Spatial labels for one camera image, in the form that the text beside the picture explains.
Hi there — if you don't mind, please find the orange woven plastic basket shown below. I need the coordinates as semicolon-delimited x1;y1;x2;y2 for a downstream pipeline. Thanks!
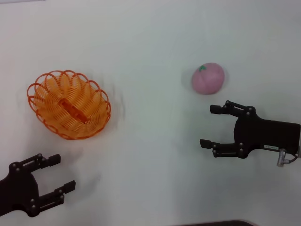
26;69;111;141

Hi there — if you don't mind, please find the dark robot torso edge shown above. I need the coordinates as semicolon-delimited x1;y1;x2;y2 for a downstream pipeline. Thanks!
181;219;257;226

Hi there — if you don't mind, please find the right arm connector cable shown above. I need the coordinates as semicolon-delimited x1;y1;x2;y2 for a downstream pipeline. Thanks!
276;147;301;168

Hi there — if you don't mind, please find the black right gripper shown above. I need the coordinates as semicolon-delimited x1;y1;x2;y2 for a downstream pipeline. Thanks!
199;100;301;159

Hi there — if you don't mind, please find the pink toy peach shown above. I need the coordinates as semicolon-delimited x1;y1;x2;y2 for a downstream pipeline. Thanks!
191;62;225;95

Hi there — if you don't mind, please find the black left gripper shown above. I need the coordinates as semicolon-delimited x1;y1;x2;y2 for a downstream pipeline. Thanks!
0;153;76;218

